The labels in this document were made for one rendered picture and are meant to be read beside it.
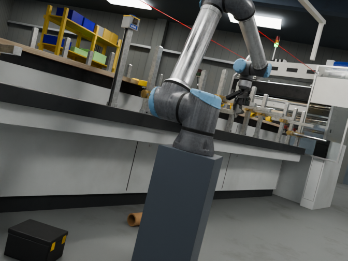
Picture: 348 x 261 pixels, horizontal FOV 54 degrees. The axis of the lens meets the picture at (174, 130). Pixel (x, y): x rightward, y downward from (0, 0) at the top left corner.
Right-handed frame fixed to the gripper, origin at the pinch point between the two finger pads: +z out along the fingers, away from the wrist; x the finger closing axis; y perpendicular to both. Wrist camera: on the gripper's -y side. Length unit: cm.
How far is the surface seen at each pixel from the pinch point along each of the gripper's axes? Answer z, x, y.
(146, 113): 12, -54, -29
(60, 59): -6, -109, -45
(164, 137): 25, -30, -32
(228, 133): 13, 41, -28
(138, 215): 75, -51, -20
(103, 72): -6, -81, -45
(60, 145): 42, -94, -52
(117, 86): 1, -81, -29
